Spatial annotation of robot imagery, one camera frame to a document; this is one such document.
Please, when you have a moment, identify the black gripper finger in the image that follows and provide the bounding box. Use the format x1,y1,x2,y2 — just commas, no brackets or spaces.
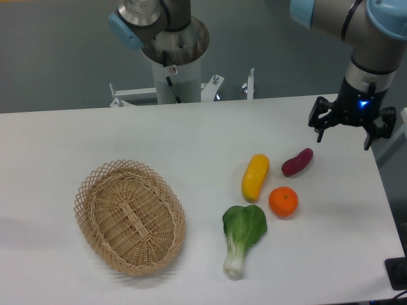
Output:
363,107,397,151
308,96,340,143

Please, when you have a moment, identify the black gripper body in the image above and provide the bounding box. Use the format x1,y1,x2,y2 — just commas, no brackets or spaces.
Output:
330,78,388,127

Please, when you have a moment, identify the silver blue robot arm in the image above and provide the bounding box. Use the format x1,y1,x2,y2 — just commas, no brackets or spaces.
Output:
108,1,406,149

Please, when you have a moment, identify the orange mango fruit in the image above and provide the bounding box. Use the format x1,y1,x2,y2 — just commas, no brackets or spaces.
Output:
268,186,299,218

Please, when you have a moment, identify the purple sweet potato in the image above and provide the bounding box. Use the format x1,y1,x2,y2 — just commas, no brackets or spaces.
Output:
281,148,314,177

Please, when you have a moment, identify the yellow corn cob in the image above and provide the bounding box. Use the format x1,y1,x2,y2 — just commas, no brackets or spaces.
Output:
241,154,270,203

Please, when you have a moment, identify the green bok choy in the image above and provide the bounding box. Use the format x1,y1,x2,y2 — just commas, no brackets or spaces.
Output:
222,205,268,279

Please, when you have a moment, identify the black device at table edge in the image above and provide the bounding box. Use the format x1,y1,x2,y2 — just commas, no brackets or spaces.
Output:
384,257,406,291

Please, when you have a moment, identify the woven wicker basket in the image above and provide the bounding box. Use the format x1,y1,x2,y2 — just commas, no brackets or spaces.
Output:
74,160,186,276

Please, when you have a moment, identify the white metal base frame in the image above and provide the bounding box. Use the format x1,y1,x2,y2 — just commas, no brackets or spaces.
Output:
108,67,257,107

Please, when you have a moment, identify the black cable on pedestal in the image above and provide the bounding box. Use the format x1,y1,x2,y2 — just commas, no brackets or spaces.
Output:
165,75,183,104

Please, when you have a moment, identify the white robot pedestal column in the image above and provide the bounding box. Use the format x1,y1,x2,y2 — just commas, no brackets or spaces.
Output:
151,59,201,105

